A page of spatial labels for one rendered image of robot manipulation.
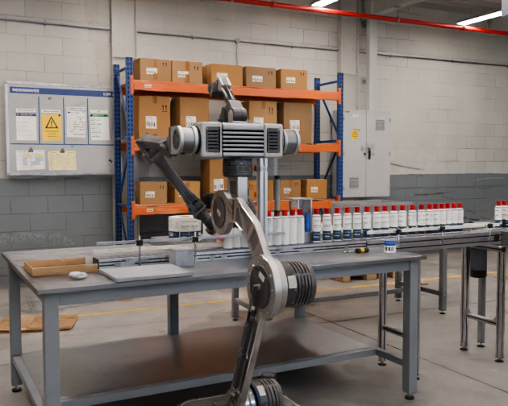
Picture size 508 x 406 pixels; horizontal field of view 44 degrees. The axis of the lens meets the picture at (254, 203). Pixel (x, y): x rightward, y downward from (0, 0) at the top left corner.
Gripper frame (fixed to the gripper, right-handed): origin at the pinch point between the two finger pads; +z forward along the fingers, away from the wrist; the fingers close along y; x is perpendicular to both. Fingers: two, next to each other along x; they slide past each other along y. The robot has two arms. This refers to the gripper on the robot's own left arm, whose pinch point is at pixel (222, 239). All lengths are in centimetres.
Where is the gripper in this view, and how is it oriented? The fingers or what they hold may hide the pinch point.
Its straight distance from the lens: 350.8
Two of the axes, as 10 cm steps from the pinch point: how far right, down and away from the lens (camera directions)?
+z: 5.5, 7.6, 3.4
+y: -4.7, -0.5, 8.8
